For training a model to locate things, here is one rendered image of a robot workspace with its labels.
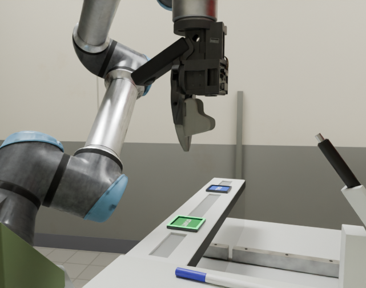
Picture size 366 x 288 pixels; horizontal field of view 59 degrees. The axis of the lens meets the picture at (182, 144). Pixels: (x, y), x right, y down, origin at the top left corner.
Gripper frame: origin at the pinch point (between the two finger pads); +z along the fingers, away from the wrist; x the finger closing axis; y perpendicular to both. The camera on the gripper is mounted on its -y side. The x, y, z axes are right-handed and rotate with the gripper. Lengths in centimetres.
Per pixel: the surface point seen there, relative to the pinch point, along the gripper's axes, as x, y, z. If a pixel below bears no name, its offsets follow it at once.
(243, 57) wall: 182, -18, -41
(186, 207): 9.8, -2.4, 14.6
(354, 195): -19.8, 23.9, 1.8
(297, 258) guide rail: 17.0, 20.0, 25.5
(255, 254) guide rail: 16.9, 11.3, 26.0
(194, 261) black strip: -10.8, 5.6, 15.6
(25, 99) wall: 155, -189, -12
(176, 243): -7.3, 1.6, 15.0
